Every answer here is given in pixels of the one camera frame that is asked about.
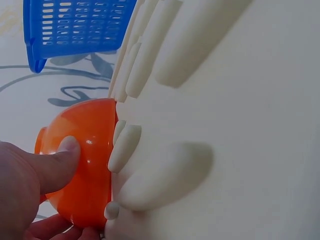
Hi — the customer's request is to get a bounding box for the person's left hand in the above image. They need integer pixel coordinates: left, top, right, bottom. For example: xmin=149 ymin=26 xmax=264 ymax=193
xmin=0 ymin=135 xmax=106 ymax=240

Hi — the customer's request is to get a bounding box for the orange plastic bowl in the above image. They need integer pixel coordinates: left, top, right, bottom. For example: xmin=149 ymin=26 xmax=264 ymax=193
xmin=34 ymin=97 xmax=119 ymax=230

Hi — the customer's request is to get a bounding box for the blue plastic basket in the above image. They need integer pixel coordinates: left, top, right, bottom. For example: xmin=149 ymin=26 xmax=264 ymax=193
xmin=23 ymin=0 xmax=139 ymax=74

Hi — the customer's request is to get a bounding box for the white plastic dish rack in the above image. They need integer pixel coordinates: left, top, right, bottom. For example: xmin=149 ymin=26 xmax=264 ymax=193
xmin=103 ymin=0 xmax=320 ymax=240

